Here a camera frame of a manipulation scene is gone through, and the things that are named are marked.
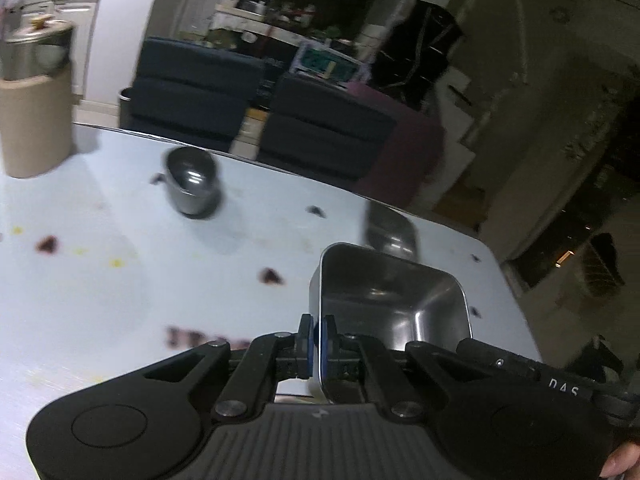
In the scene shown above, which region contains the round steel cup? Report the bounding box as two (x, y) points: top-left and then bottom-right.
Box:
(164, 147), (221, 217)

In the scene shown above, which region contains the white kitchen cabinet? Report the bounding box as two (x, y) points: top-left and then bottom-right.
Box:
(20, 0), (101, 106)

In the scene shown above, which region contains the beige cylinder stand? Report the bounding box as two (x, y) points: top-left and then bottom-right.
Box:
(0, 67), (76, 179)

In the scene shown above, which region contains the small steel square dish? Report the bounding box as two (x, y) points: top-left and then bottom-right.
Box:
(307, 242), (473, 406)

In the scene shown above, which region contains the person's right hand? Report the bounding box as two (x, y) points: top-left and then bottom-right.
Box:
(601, 436), (640, 479)

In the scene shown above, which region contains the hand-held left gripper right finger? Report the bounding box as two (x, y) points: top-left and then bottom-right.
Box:
(320, 314), (463, 418)

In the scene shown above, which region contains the dark blue chair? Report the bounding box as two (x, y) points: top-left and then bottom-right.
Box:
(259, 72), (397, 182)
(119, 36), (267, 154)

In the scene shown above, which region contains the green sign board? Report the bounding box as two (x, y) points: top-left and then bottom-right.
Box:
(294, 44), (362, 82)

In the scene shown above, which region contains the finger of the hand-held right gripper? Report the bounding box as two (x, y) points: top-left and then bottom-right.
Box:
(457, 337), (545, 385)

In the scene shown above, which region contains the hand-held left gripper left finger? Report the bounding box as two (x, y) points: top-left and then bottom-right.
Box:
(142, 312), (318, 421)

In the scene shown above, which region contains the white shelf rack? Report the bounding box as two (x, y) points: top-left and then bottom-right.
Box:
(214, 0), (281, 36)

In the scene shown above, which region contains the maroon sofa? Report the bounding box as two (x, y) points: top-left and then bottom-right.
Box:
(345, 82), (447, 207)

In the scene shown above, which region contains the steel pot with lid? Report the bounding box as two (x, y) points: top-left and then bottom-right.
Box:
(0, 19), (76, 82)

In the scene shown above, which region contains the black vest with white trim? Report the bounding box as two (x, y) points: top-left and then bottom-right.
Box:
(392, 0), (453, 103)

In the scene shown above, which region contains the cardboard box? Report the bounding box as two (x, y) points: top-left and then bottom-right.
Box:
(230, 107), (271, 156)

